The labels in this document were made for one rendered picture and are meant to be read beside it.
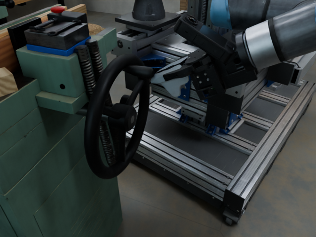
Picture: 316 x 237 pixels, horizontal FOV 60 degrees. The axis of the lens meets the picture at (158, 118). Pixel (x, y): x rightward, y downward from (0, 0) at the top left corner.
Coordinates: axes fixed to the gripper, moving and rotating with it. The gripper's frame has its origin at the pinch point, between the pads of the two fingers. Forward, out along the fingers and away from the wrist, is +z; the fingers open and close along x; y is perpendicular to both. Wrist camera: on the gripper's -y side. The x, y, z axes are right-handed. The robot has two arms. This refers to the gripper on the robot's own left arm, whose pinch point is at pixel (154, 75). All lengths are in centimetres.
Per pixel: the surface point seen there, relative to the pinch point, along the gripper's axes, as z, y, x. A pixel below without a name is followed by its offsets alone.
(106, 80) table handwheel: 3.3, -5.6, -10.1
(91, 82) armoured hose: 11.8, -5.4, -4.8
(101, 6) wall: 228, -37, 336
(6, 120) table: 23.0, -8.3, -18.9
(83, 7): 33, -22, 35
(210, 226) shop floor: 32, 87, 29
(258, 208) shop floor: 14, 97, 47
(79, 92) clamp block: 13.9, -5.0, -7.5
